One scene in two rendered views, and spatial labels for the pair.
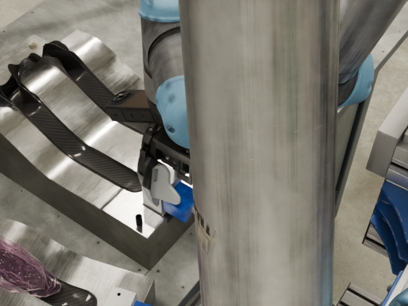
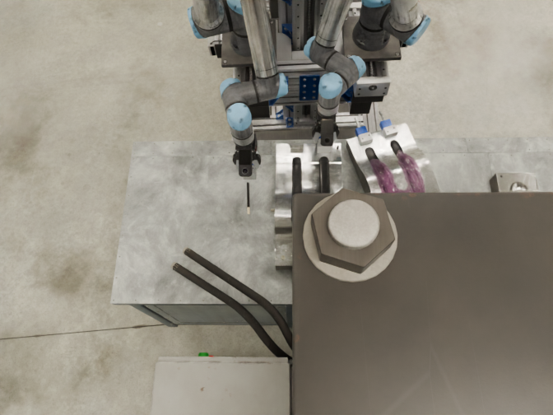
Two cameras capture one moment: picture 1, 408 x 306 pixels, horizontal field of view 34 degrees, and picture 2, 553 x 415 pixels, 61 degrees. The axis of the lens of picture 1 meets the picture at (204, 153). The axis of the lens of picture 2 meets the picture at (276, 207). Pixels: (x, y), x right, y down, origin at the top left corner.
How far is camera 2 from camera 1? 1.68 m
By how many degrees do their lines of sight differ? 55
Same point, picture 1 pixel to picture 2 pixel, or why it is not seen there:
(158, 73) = (355, 76)
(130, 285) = (354, 143)
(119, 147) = (312, 177)
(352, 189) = not seen: hidden behind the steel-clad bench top
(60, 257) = (363, 165)
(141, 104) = (331, 124)
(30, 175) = not seen: hidden behind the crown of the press
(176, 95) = (361, 65)
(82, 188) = (338, 174)
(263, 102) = not seen: outside the picture
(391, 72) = (48, 243)
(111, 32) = (237, 254)
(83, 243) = (345, 179)
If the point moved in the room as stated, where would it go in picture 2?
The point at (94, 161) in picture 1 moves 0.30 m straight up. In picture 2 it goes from (323, 182) to (328, 143)
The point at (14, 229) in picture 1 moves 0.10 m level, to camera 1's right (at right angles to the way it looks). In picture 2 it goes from (369, 177) to (354, 158)
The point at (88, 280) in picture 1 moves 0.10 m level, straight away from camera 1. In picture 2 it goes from (362, 155) to (347, 172)
